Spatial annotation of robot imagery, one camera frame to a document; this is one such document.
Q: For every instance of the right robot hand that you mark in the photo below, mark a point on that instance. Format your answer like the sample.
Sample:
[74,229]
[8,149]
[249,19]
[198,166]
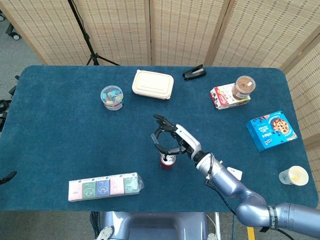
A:
[187,137]

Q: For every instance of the clear plastic straw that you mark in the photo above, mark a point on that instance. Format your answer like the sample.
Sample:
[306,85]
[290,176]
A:
[153,138]

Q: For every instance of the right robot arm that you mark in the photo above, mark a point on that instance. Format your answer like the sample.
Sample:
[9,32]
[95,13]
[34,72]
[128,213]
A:
[232,187]

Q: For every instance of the red soda can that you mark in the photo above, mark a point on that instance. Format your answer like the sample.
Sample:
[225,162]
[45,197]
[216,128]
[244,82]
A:
[167,165]

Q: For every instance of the red white cookie box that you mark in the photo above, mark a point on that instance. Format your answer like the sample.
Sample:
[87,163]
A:
[221,98]

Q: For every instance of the beige lidded lunch box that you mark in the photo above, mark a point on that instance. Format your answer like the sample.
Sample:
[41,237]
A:
[152,85]

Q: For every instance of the black stapler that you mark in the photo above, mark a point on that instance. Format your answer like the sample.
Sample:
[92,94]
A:
[193,73]

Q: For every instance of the clear jar of rubber bands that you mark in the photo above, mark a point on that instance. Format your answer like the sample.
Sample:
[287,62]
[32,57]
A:
[243,87]

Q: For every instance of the blue cookie box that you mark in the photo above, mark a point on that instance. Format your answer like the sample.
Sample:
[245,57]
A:
[271,131]

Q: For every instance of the clear jar of colourful clips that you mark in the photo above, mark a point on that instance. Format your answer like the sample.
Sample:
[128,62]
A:
[112,98]

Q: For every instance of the grey-blue robot torso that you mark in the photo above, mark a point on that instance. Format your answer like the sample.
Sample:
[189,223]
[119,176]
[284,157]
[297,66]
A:
[155,225]

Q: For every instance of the wrapped tissue multipack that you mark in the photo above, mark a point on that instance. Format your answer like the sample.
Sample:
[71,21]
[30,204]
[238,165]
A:
[105,187]

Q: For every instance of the bamboo folding screen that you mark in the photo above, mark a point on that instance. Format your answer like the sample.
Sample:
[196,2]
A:
[187,30]

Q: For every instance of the white paper cup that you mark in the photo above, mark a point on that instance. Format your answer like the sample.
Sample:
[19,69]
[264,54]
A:
[296,176]

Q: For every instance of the blue table cloth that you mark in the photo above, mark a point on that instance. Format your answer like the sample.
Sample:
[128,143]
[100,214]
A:
[62,137]

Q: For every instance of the black tripod stand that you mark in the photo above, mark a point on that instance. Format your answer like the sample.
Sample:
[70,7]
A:
[86,37]

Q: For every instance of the black equipment beside table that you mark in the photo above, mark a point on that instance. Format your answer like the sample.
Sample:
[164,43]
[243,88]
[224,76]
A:
[5,105]

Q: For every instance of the black caster wheel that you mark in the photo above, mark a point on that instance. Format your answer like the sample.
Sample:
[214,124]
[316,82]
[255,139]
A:
[13,33]

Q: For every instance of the white perforated bracket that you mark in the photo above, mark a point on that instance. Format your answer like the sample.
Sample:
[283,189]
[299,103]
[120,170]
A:
[212,236]
[105,233]

